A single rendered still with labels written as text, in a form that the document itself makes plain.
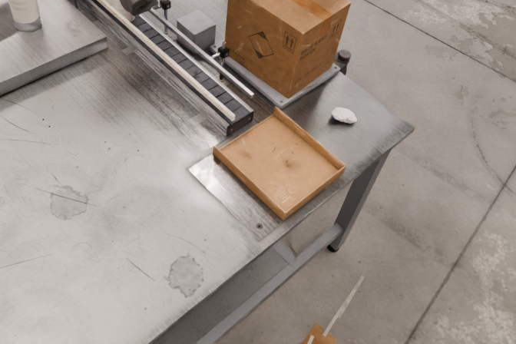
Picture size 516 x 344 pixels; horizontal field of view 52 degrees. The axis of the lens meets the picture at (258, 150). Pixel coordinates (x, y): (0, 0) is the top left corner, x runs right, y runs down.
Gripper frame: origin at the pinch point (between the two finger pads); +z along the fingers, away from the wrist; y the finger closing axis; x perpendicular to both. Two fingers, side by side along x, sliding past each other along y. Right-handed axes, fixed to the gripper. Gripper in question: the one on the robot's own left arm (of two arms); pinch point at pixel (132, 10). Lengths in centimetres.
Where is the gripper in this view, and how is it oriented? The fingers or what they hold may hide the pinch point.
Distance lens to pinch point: 187.9
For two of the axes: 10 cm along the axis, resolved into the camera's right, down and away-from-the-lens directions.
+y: -7.1, 4.7, -5.2
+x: 4.7, 8.7, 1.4
